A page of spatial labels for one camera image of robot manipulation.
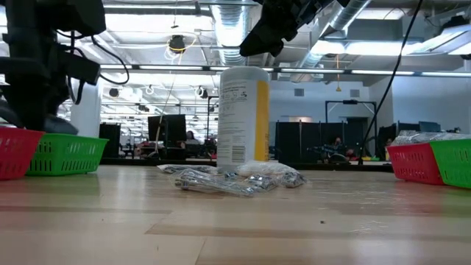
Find white building column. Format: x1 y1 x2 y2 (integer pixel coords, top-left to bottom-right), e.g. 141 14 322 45
69 79 103 138

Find black trimmer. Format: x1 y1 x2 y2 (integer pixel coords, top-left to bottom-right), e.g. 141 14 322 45
43 114 79 135

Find black partition panels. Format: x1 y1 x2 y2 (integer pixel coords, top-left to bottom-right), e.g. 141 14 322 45
275 121 369 163

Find white canister with yellow label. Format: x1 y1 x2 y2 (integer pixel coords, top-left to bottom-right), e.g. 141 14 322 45
216 66 271 174

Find red plastic basket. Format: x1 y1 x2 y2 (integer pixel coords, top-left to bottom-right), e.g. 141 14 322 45
385 142 446 186
0 127 46 181

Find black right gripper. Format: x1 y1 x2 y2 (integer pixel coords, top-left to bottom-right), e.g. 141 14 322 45
239 0 350 58

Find green plastic basket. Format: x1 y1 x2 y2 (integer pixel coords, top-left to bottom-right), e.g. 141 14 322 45
428 138 471 190
26 132 110 177

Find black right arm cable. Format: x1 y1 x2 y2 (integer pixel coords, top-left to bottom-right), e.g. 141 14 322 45
358 0 424 166

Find dark background monitor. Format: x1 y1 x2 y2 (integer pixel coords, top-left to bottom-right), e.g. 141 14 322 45
418 121 442 133

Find silver air duct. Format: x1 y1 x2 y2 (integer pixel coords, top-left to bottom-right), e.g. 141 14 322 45
210 3 255 67

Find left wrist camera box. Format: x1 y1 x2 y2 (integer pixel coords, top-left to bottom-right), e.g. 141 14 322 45
60 51 102 86

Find flat clear bag dark disc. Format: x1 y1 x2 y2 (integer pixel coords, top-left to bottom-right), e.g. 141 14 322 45
157 163 219 175

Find ceiling device with yellow cable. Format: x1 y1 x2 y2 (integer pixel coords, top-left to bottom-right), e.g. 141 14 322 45
168 35 187 53

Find black cabinet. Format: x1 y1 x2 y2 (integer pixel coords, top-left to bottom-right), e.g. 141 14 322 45
99 122 122 160

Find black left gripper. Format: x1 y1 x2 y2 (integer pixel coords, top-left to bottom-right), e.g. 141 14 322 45
0 35 71 130

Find black computer monitor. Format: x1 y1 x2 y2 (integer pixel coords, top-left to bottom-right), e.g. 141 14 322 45
147 114 188 160

